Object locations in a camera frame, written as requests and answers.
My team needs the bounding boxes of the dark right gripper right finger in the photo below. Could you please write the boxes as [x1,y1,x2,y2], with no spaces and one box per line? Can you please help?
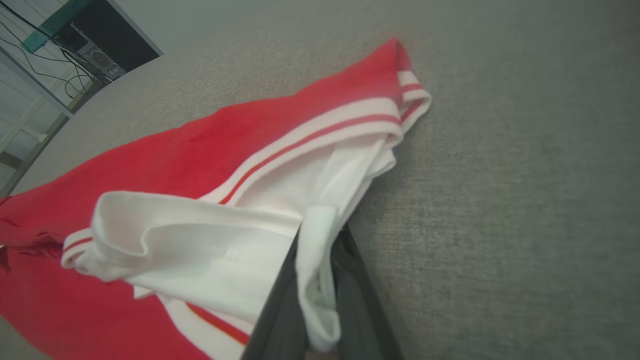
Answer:
[327,224,405,360]

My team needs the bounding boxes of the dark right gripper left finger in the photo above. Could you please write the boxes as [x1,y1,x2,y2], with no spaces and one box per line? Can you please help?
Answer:
[240,227,308,360]

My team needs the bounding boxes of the red Bulls jersey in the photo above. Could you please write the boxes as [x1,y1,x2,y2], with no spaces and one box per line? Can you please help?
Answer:
[0,37,433,360]

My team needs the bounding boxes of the grey fabric sofa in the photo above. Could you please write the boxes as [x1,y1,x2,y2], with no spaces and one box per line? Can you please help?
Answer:
[0,10,640,360]

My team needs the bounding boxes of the black computer case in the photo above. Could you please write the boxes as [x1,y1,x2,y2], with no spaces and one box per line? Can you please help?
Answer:
[52,0,163,81]

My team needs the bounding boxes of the teal bar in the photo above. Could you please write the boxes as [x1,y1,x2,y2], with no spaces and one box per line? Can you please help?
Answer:
[20,0,93,53]

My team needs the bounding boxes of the black shelf cables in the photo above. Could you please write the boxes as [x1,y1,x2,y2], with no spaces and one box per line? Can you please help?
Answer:
[0,5,101,98]

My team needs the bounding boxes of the white shelf frame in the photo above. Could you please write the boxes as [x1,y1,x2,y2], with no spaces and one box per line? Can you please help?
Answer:
[0,37,76,196]

